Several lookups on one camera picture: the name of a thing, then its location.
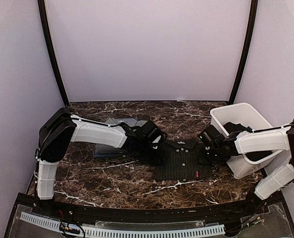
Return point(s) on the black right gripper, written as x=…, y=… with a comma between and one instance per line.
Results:
x=203, y=159

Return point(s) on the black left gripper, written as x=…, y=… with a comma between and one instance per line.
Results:
x=156, y=161

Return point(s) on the black pinstriped long sleeve shirt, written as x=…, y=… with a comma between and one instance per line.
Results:
x=183, y=160

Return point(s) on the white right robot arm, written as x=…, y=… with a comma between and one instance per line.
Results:
x=246, y=140

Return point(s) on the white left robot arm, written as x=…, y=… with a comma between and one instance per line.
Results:
x=63, y=128

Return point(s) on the black shirt in bin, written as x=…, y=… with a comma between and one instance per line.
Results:
x=231, y=127

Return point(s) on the white plastic bin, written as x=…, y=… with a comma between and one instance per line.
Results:
x=247, y=116

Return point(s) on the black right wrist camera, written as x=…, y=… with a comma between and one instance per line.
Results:
x=211, y=137

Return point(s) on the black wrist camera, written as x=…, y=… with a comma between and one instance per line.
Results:
x=211, y=137
x=150, y=134

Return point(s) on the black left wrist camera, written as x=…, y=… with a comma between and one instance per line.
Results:
x=150, y=134

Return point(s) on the black front rail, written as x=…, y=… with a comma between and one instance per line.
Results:
x=215, y=213

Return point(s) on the left black frame post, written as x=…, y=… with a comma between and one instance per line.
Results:
x=51, y=51

